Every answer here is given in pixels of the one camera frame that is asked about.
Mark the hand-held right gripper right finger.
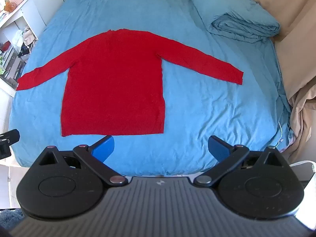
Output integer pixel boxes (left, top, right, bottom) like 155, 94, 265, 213
193, 135, 288, 187

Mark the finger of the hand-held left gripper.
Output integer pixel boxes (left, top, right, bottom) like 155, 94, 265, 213
0, 129, 20, 159

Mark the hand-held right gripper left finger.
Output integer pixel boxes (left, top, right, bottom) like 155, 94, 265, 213
38, 135, 128, 186

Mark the red sweater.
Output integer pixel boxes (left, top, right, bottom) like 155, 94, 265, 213
16, 29, 244, 137

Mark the bed with blue sheet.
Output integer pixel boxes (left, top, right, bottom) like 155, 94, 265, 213
8, 0, 295, 177

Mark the blue fluffy rug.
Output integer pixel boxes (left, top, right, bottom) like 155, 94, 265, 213
0, 208, 25, 230

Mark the beige bag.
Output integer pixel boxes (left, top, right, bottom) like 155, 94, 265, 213
23, 26, 37, 46

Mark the white shelf unit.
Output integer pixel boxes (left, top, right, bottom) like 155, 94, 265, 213
0, 0, 47, 98

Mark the beige curtain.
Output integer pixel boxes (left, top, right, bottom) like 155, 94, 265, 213
243, 0, 316, 155

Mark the folded blue duvet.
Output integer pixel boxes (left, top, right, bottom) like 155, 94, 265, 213
184, 0, 280, 43

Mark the white cable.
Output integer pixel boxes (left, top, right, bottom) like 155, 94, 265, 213
276, 122, 285, 150

